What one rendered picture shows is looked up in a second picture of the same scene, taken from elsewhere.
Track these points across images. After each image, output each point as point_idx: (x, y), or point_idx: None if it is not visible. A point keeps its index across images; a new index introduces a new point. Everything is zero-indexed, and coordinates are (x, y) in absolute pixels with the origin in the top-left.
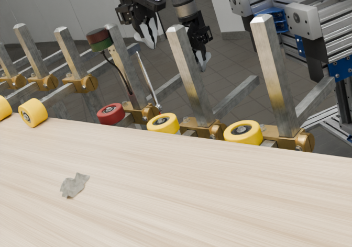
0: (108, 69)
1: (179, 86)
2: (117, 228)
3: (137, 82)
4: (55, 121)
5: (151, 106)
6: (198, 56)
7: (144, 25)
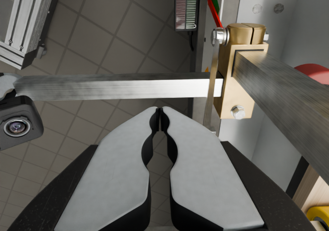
0: (157, 227)
1: (106, 74)
2: None
3: (273, 71)
4: (321, 187)
5: (247, 32)
6: (0, 90)
7: (195, 201)
